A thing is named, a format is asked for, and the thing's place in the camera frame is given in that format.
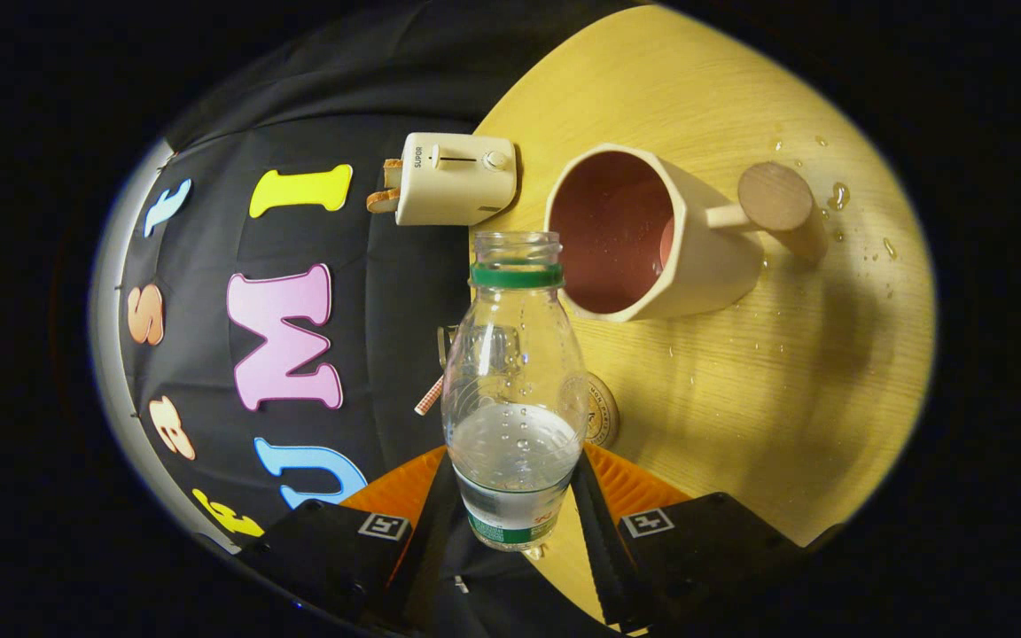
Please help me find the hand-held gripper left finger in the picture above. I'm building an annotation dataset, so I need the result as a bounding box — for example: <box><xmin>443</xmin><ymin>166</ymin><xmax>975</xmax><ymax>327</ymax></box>
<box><xmin>236</xmin><ymin>446</ymin><xmax>463</xmax><ymax>634</ymax></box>

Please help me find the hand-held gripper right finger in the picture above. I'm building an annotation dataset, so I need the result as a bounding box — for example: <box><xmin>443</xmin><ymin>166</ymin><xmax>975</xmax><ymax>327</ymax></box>
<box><xmin>569</xmin><ymin>443</ymin><xmax>844</xmax><ymax>635</ymax></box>

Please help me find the round wooden coaster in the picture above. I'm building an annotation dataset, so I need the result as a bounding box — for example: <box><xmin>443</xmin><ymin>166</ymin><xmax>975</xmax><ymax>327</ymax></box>
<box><xmin>583</xmin><ymin>372</ymin><xmax>620</xmax><ymax>448</ymax></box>

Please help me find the clear plastic bottle green label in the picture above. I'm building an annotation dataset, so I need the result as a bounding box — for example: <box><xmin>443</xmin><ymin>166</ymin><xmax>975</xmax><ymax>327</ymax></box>
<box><xmin>441</xmin><ymin>231</ymin><xmax>591</xmax><ymax>552</ymax></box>

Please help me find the cream cup with wooden handle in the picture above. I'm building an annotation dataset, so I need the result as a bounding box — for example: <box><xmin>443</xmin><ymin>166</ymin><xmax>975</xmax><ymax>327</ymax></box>
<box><xmin>545</xmin><ymin>144</ymin><xmax>830</xmax><ymax>323</ymax></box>

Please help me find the wooden table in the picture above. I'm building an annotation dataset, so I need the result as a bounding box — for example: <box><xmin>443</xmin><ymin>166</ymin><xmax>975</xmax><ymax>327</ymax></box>
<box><xmin>471</xmin><ymin>4</ymin><xmax>937</xmax><ymax>626</ymax></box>

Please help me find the black backdrop cloth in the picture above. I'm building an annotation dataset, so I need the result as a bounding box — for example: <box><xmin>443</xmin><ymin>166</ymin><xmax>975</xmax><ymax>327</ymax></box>
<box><xmin>116</xmin><ymin>0</ymin><xmax>644</xmax><ymax>550</ymax></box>

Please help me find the toast slice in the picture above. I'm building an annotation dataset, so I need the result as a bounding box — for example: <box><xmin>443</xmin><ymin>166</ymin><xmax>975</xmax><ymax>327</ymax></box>
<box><xmin>366</xmin><ymin>158</ymin><xmax>405</xmax><ymax>214</ymax></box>

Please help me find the white toaster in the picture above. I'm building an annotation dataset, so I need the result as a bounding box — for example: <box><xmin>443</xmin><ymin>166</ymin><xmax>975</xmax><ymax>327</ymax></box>
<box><xmin>395</xmin><ymin>133</ymin><xmax>518</xmax><ymax>227</ymax></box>

